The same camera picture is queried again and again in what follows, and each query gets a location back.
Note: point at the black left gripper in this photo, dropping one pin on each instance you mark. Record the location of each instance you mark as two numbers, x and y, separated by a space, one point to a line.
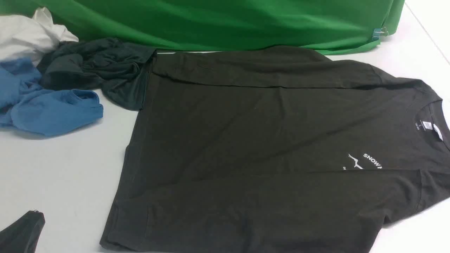
22 236

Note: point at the dark gray long-sleeve top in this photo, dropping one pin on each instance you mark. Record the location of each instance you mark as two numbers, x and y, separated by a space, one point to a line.
279 150

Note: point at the blue crumpled garment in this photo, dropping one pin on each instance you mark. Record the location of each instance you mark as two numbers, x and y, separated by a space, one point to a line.
27 106

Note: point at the dark teal crumpled garment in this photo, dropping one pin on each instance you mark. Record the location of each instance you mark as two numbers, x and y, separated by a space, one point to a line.
119 69

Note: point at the white crumpled garment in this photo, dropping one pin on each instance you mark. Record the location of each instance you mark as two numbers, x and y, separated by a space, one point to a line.
31 38

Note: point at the green backdrop cloth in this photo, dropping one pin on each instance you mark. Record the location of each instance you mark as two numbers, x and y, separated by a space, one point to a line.
331 27

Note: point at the blue binder clip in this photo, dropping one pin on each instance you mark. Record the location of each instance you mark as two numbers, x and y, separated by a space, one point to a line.
379 32

